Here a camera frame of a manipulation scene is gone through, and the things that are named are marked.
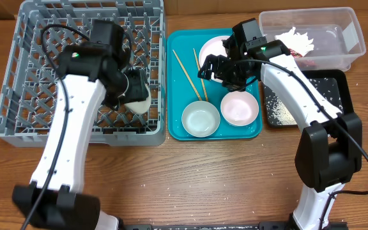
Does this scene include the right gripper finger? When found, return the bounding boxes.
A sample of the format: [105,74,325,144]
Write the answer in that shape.
[197,55,211,79]
[208,54,226,80]

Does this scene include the pink bowl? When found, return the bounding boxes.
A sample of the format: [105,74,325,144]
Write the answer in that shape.
[220,91,259,127]

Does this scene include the grey-white bowl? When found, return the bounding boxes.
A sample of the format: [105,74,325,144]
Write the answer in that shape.
[181,101,220,138]

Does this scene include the pile of rice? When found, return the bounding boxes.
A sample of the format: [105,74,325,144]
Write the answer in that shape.
[265,78,343,126]

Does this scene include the red snack wrapper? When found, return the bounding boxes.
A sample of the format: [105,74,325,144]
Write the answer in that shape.
[290,49,316,68]

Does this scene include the white napkin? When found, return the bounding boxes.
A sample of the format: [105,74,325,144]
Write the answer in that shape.
[275,27,314,58]

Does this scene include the white paper cup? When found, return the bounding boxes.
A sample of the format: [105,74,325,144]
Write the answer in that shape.
[125,94,151,114]

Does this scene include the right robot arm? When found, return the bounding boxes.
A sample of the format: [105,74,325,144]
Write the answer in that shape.
[198,19,362,229]

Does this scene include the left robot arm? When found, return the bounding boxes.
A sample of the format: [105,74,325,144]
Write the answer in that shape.
[12,20,151,229]

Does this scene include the black food waste tray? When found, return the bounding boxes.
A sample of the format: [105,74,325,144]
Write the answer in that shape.
[262,69,356,128]

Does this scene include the grey dishwasher rack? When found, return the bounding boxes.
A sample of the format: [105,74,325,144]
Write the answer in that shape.
[0,0,167,148]

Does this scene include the pink round plate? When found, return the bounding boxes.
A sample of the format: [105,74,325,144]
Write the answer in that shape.
[198,35,230,70]

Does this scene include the left wooden chopstick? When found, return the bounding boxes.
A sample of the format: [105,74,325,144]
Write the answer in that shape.
[172,49,202,101]

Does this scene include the teal plastic tray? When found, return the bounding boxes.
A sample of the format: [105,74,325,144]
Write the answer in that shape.
[167,28,263,141]

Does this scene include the clear plastic bin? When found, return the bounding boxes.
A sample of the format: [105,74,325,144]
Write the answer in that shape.
[259,7,366,72]

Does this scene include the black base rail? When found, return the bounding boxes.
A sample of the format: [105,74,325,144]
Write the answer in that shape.
[116,220,349,230]

